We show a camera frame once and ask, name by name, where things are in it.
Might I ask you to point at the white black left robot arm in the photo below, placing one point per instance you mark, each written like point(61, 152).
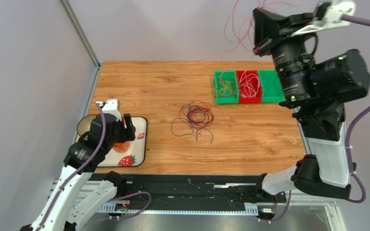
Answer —
point(60, 214)

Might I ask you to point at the clear glass bowl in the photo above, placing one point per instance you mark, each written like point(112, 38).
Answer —
point(85, 124)

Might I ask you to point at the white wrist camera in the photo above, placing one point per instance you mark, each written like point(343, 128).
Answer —
point(328, 15)
point(111, 106)

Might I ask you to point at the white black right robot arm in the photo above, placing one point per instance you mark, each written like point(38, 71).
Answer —
point(325, 170)

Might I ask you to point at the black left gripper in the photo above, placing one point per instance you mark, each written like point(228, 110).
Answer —
point(130, 129)

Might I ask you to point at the green storage bin right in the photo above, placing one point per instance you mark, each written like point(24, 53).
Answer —
point(272, 89)

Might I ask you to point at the orange transparent cup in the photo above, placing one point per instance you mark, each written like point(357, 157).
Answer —
point(121, 147)

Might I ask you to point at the white strawberry print tray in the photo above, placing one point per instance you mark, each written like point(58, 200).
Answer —
point(105, 156)

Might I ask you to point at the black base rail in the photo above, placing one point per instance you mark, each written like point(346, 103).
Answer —
point(205, 193)

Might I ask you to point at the red storage bin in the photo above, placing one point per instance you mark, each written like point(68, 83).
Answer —
point(250, 89)

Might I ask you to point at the green storage bin left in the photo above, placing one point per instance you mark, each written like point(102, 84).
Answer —
point(226, 87)

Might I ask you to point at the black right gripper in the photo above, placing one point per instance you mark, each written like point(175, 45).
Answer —
point(275, 41)

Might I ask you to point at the green storage bin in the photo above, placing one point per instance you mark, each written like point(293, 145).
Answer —
point(272, 89)
point(226, 87)

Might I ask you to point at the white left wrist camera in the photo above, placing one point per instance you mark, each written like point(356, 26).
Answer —
point(111, 106)

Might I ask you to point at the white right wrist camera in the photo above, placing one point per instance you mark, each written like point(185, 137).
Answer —
point(328, 15)

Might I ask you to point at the aluminium frame post left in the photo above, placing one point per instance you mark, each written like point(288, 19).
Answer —
point(80, 33)

